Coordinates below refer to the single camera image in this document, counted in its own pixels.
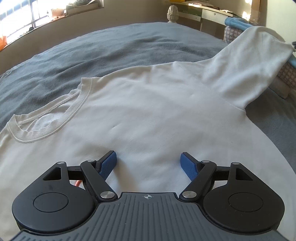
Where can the orange bag on windowsill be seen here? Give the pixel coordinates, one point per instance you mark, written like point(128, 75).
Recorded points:
point(3, 42)

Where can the light blue folded cloth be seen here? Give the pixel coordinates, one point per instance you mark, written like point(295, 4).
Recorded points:
point(238, 23)

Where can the white green side table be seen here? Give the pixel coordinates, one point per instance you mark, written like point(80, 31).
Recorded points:
point(209, 16)

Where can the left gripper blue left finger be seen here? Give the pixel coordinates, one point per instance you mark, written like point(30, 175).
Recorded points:
point(95, 173)

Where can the grey bed blanket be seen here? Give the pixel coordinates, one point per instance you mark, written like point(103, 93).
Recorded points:
point(55, 72)

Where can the box on windowsill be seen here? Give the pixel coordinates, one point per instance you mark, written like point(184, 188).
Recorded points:
point(82, 6)

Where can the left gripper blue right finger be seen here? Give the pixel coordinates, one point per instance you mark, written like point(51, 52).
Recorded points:
point(200, 174)

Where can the white footboard bedpost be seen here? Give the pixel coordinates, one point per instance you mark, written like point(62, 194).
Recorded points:
point(172, 14)

